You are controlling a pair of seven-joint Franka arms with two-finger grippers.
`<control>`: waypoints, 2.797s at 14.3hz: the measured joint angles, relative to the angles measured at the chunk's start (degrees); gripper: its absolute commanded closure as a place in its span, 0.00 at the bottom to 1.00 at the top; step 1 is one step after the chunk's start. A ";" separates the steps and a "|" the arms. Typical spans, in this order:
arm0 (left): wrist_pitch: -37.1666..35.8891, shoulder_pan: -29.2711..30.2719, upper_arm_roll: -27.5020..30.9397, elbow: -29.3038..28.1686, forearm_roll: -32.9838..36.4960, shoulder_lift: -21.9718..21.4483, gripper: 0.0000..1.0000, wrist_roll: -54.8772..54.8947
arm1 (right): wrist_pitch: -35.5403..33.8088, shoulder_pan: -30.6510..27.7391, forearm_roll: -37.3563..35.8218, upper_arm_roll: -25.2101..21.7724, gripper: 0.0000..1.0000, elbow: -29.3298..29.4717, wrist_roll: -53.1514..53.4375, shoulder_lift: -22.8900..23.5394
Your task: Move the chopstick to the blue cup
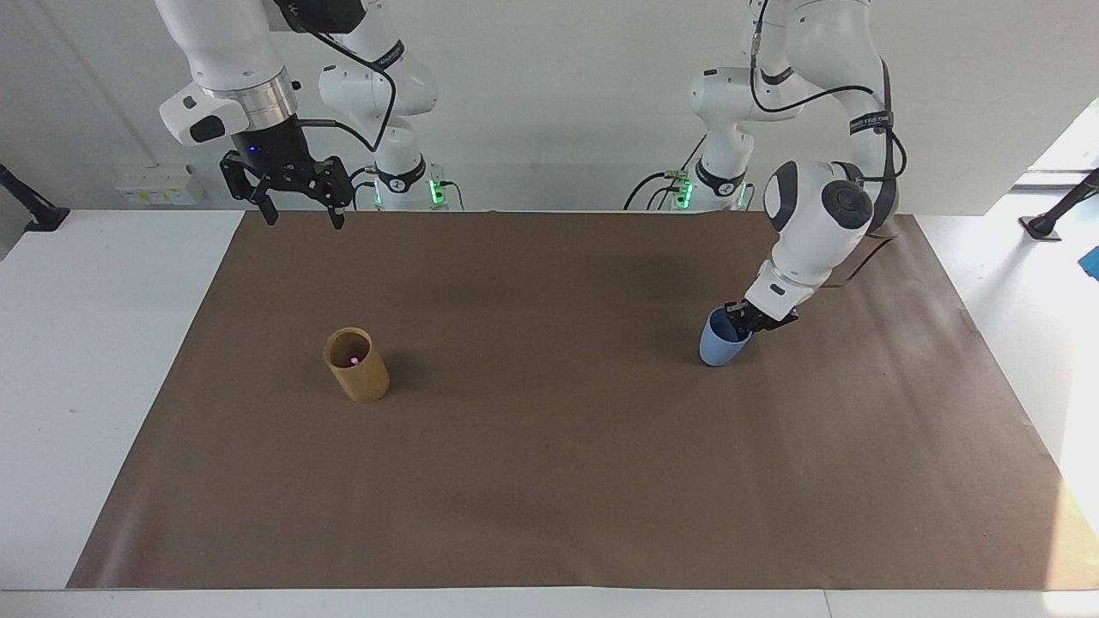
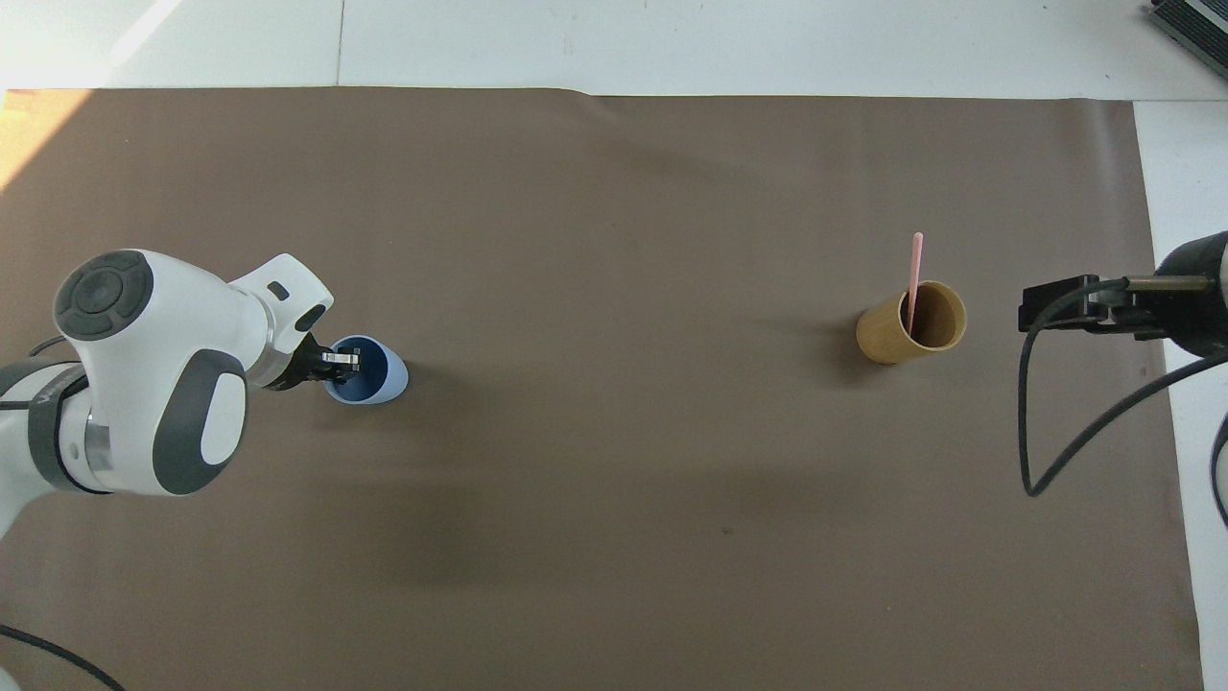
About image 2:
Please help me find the bamboo cup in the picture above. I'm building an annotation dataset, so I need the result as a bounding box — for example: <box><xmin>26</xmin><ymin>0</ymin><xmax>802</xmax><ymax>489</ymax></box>
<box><xmin>856</xmin><ymin>280</ymin><xmax>968</xmax><ymax>366</ymax></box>

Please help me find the pink chopstick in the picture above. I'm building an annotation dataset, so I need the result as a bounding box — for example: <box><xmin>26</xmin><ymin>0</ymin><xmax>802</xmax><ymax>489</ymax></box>
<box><xmin>905</xmin><ymin>232</ymin><xmax>925</xmax><ymax>338</ymax></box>

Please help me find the blue cup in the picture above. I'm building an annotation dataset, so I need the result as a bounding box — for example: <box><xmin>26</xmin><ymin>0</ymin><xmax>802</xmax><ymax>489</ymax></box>
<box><xmin>324</xmin><ymin>334</ymin><xmax>410</xmax><ymax>406</ymax></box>

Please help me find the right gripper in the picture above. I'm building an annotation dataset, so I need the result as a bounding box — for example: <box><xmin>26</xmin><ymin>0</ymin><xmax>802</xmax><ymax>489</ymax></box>
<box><xmin>1086</xmin><ymin>230</ymin><xmax>1228</xmax><ymax>359</ymax></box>

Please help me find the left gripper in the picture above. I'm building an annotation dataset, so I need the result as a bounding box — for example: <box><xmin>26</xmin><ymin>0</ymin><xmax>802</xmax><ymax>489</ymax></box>
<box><xmin>280</xmin><ymin>337</ymin><xmax>335</xmax><ymax>392</ymax></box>

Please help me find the black cable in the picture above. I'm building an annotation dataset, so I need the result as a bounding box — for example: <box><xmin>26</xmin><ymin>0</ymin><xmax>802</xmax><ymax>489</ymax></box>
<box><xmin>0</xmin><ymin>624</ymin><xmax>128</xmax><ymax>691</ymax></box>
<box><xmin>1017</xmin><ymin>276</ymin><xmax>1228</xmax><ymax>498</ymax></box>
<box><xmin>1209</xmin><ymin>411</ymin><xmax>1228</xmax><ymax>531</ymax></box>

